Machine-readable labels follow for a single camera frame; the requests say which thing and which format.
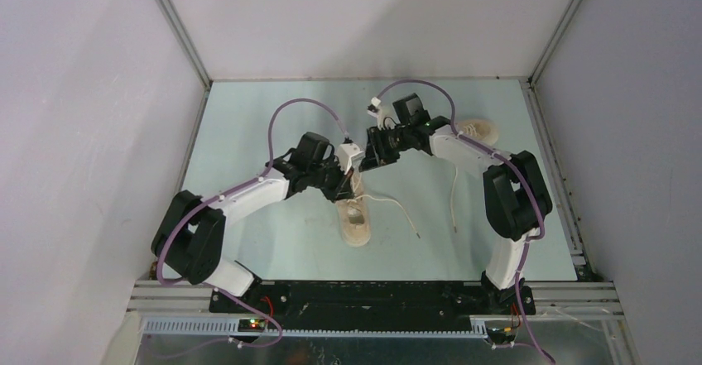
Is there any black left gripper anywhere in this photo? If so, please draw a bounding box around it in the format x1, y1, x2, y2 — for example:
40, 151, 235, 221
307, 155, 353, 203

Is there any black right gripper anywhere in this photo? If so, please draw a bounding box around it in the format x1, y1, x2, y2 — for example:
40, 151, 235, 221
359, 125, 413, 172

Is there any beige sneaker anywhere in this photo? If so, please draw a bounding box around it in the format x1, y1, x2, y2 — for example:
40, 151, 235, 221
450, 118, 501, 234
335, 170, 422, 248

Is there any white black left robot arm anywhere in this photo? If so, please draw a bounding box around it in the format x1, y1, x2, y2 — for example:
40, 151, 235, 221
151, 132, 364, 313

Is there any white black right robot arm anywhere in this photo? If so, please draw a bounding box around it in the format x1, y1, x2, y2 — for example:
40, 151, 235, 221
359, 94, 553, 314

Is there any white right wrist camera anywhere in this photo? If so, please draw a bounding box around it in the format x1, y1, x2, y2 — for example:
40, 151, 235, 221
367, 97, 397, 129

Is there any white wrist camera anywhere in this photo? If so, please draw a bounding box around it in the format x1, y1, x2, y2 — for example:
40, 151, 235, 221
335, 142, 365, 173
367, 97, 397, 129

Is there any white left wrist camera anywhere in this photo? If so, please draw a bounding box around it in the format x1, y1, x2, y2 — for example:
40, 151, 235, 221
335, 142, 365, 173

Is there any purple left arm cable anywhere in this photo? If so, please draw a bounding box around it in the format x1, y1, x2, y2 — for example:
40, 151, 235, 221
139, 98, 352, 361

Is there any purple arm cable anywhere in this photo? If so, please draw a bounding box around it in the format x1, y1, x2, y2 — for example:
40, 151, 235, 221
139, 98, 352, 361
375, 79, 555, 365

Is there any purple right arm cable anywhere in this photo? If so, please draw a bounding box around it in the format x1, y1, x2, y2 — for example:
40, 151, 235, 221
375, 79, 555, 365

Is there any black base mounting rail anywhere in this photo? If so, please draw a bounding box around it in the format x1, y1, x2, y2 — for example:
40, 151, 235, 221
241, 281, 536, 333

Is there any aluminium frame rail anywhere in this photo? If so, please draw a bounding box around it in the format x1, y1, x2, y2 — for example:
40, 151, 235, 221
127, 281, 624, 342

